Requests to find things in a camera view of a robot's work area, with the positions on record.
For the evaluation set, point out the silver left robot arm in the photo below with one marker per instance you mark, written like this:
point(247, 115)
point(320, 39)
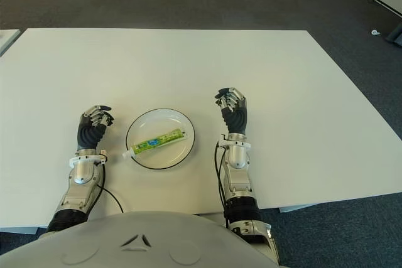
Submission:
point(80, 180)

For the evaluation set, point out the dark grey chair base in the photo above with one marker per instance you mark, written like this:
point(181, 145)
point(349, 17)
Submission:
point(395, 35)

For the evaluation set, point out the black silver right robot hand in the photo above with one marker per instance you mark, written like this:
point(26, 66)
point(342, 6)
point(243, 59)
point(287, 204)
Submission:
point(237, 117)

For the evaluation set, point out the silver robot torso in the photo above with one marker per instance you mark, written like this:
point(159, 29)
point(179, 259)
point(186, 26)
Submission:
point(135, 243)

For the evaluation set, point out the white plate with black rim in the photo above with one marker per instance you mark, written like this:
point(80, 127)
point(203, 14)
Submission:
point(176, 152)

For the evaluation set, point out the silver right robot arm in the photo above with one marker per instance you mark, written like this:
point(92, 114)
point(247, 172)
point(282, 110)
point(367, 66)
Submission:
point(238, 174)

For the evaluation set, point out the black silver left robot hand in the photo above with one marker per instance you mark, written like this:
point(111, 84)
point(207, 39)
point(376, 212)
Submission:
point(89, 134)

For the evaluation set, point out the green toothpaste tube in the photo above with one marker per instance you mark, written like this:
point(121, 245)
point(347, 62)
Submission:
point(154, 143)

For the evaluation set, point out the white side table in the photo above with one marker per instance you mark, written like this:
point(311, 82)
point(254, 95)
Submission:
point(7, 40)

